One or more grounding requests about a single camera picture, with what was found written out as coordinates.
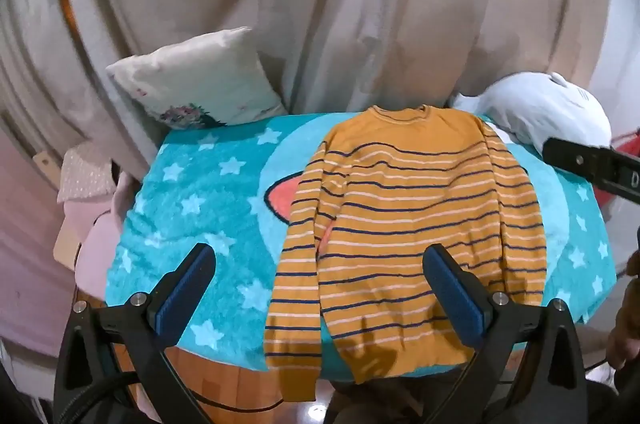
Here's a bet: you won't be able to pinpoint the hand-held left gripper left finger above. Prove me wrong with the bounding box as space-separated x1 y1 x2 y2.
52 243 218 424

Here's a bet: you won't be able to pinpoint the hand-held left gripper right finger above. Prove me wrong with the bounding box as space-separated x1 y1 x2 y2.
422 243 588 424

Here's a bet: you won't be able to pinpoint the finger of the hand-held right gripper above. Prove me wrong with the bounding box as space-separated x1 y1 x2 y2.
542 136 640 205

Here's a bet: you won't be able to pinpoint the orange striped sweater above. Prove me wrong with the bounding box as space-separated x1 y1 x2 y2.
264 104 547 402

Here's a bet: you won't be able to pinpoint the person's right hand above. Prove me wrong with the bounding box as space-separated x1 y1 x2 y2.
606 249 640 372

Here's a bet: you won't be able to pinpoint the white plush toy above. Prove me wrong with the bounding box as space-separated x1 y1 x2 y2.
450 72 612 155

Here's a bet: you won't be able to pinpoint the teal star blanket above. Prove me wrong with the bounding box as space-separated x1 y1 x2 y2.
104 111 617 386

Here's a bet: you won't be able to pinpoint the pink cloth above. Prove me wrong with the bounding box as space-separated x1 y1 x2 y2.
56 141 132 302

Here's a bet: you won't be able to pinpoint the person's dark trousers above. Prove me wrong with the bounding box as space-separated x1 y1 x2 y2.
320 376 483 424

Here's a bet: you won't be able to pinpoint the white printed pillow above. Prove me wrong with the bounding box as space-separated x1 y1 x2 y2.
106 26 288 131

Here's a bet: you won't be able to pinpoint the beige curtain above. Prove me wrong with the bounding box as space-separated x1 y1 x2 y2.
0 0 640 185

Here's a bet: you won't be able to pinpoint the black cable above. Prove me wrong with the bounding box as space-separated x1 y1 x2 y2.
187 386 287 411

